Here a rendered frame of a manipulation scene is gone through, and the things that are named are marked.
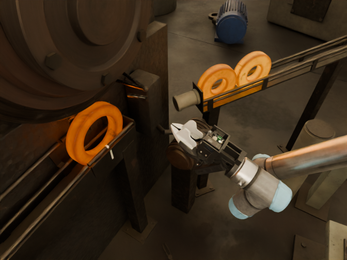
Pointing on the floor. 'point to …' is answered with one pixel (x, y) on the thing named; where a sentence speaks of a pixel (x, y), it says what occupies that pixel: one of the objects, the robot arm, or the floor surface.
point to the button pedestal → (320, 193)
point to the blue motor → (232, 22)
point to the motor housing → (183, 172)
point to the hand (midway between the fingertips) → (174, 128)
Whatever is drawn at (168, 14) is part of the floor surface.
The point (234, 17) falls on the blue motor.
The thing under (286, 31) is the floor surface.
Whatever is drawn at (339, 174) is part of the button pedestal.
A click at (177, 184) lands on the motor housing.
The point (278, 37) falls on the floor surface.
